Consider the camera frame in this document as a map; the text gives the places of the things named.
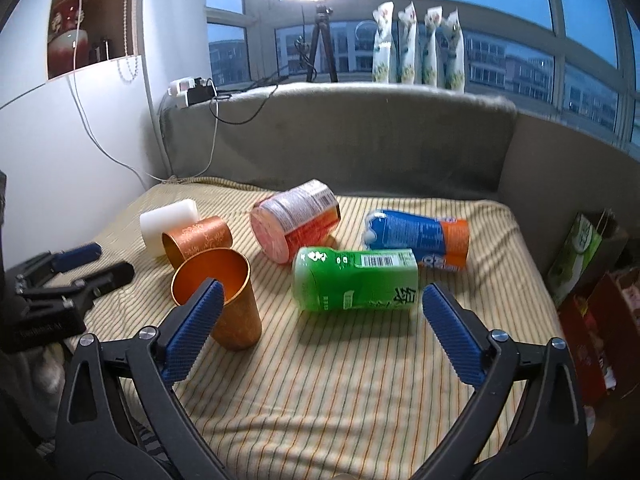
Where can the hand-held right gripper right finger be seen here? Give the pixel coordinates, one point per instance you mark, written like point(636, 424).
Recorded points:
point(452, 335)

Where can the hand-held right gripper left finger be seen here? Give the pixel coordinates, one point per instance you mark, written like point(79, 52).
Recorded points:
point(192, 330)

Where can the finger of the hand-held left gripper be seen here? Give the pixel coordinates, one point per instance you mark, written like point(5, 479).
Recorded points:
point(77, 255)
point(112, 276)

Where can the green paper cup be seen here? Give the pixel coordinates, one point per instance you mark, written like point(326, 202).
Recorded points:
point(350, 280)

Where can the large orange metal cup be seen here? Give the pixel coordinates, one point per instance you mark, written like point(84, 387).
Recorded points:
point(235, 310)

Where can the white plastic cup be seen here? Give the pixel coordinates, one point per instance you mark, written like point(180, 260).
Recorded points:
point(167, 220)

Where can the small orange metal cup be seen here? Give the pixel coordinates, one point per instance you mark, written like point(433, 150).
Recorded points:
point(205, 237)

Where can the blue and orange paper cup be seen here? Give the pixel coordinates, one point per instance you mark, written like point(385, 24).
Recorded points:
point(420, 237)

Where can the pink and orange paper cup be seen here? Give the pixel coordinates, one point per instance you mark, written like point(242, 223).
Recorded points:
point(300, 220)

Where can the striped beige blanket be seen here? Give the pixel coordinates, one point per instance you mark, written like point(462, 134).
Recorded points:
point(325, 385)

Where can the green paper bag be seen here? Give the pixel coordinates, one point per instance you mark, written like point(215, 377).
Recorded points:
point(575, 255)

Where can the red gift box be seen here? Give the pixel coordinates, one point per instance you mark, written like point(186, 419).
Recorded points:
point(605, 340)

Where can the white power strip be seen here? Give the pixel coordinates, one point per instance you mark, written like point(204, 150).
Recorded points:
point(179, 91)

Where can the black power adapter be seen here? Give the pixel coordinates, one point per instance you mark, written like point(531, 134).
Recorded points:
point(202, 91)

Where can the red and white vase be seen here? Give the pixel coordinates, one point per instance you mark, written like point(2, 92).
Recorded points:
point(67, 40)

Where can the grey sofa backrest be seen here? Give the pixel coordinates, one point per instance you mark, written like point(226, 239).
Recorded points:
point(350, 140)

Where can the white floral packet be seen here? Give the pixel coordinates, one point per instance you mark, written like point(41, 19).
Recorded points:
point(382, 50)
point(431, 55)
point(454, 60)
point(406, 50)

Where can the black tripod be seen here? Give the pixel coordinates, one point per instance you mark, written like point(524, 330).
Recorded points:
point(320, 45)

